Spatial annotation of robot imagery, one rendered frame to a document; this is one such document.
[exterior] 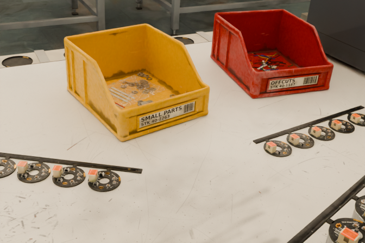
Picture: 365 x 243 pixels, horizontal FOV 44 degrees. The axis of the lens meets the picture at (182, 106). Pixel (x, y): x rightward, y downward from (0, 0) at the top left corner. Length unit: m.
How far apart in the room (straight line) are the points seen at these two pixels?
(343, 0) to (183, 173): 0.33
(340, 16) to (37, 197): 0.42
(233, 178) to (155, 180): 0.06
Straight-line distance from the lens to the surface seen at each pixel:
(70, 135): 0.41
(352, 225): 0.25
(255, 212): 0.34
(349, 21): 0.60
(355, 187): 0.28
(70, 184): 0.36
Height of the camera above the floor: 0.97
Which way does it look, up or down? 29 degrees down
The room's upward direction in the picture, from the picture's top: 4 degrees clockwise
